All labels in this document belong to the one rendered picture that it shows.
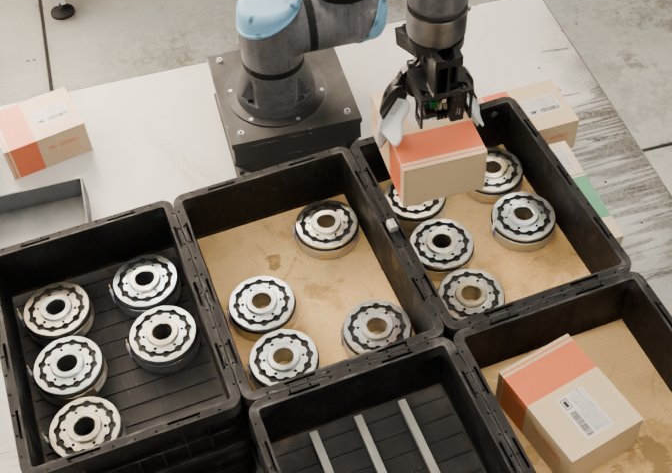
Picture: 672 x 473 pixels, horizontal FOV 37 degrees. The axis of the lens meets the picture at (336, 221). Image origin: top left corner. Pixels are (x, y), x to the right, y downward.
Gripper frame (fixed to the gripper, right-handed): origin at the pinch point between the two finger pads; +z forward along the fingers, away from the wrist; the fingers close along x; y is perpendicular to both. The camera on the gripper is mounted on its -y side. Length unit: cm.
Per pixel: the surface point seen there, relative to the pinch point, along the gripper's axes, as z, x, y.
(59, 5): 108, -62, -192
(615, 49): 110, 105, -118
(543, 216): 23.4, 19.8, 2.0
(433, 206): 23.8, 3.7, -5.5
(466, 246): 23.7, 6.0, 3.9
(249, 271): 26.8, -27.9, -3.7
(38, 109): 33, -59, -59
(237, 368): 16.7, -33.5, 19.8
